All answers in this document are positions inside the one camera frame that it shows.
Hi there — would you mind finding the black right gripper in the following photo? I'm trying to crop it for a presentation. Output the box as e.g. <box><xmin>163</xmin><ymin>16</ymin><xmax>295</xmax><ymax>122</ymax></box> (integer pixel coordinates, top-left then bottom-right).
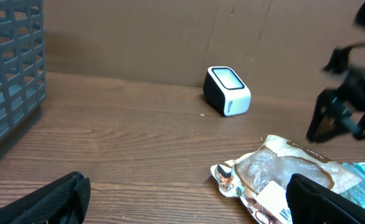
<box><xmin>306</xmin><ymin>45</ymin><xmax>365</xmax><ymax>143</ymax></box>

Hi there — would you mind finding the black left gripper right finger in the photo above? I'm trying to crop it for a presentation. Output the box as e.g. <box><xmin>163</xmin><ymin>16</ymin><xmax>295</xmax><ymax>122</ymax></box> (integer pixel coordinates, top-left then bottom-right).
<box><xmin>286</xmin><ymin>174</ymin><xmax>365</xmax><ymax>224</ymax></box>

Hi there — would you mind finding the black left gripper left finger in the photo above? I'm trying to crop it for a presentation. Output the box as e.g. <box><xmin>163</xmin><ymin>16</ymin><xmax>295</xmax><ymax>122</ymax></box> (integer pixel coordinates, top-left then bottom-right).
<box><xmin>0</xmin><ymin>172</ymin><xmax>91</xmax><ymax>224</ymax></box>

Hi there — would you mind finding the colourful snack packet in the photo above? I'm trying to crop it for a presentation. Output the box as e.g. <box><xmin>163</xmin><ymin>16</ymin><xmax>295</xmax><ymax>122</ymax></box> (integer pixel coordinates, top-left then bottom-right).
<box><xmin>211</xmin><ymin>162</ymin><xmax>293</xmax><ymax>224</ymax></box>

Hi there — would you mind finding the brown Pantree bag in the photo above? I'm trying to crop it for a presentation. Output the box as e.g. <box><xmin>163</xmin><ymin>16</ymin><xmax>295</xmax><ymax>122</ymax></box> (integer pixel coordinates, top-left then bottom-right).
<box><xmin>234</xmin><ymin>134</ymin><xmax>362</xmax><ymax>194</ymax></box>

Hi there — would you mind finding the white barcode scanner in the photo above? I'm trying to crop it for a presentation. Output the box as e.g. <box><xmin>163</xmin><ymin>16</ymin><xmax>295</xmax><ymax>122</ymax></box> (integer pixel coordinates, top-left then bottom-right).
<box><xmin>203</xmin><ymin>66</ymin><xmax>252</xmax><ymax>117</ymax></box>

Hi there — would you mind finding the grey plastic mesh basket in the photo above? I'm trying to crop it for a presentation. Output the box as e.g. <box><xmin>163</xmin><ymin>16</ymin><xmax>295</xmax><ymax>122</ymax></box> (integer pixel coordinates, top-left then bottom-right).
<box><xmin>0</xmin><ymin>0</ymin><xmax>46</xmax><ymax>159</ymax></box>

